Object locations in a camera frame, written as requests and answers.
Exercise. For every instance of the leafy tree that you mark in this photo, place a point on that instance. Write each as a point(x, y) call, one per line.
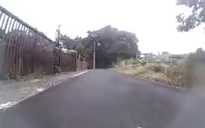
point(196, 13)

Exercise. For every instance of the grey asphalt road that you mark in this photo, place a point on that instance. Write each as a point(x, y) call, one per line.
point(106, 100)

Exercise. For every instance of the dark wooden fence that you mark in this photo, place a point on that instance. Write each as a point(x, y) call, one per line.
point(20, 53)

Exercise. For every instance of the gravel footpath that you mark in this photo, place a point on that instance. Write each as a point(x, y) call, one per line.
point(13, 88)

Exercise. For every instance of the group of dark trees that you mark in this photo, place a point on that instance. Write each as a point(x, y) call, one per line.
point(110, 43)

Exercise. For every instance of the dark pole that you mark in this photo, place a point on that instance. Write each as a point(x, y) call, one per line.
point(58, 43)

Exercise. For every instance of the pale pole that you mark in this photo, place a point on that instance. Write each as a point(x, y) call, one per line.
point(94, 55)

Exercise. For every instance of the overgrown weedy verge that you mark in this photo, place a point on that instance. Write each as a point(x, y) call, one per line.
point(153, 71)

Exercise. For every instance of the distant buildings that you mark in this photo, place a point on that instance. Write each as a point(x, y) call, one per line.
point(163, 56)

